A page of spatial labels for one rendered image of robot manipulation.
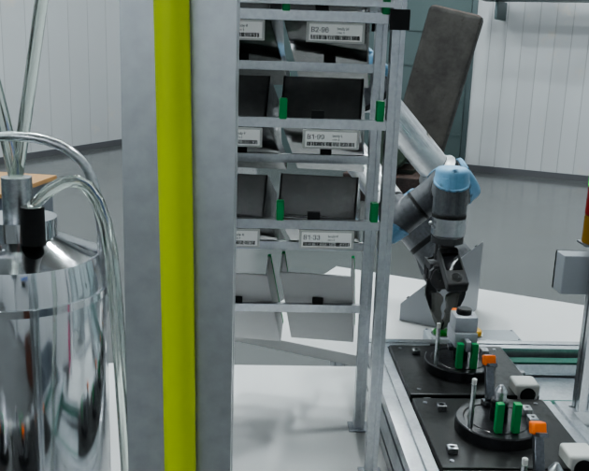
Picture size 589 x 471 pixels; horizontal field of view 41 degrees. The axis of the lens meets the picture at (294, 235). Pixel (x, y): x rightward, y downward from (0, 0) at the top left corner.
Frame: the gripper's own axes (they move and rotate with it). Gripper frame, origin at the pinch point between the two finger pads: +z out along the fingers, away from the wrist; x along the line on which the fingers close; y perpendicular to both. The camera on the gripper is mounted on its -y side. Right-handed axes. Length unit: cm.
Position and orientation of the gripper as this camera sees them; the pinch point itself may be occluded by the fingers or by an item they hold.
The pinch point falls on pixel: (442, 324)
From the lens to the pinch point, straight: 180.0
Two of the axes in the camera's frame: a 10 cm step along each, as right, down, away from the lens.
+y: -0.4, -2.4, 9.7
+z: -0.3, 9.7, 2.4
